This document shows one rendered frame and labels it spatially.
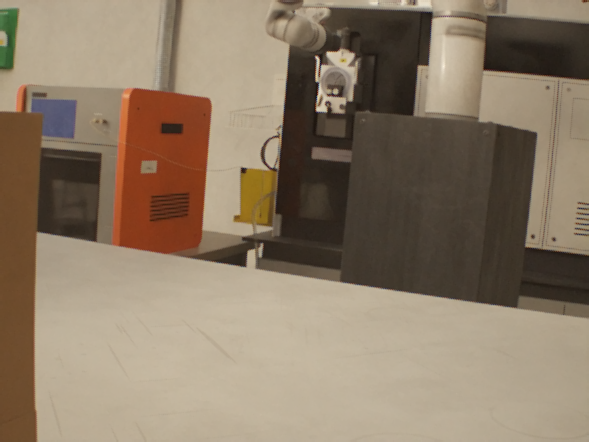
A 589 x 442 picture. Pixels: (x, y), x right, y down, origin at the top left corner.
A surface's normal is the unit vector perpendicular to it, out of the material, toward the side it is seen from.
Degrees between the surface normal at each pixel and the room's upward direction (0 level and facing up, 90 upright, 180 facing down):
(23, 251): 90
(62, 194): 90
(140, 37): 90
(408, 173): 90
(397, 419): 0
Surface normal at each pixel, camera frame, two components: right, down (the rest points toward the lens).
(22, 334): 0.90, 0.13
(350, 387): 0.08, -0.99
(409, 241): -0.55, 0.06
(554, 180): -0.36, 0.08
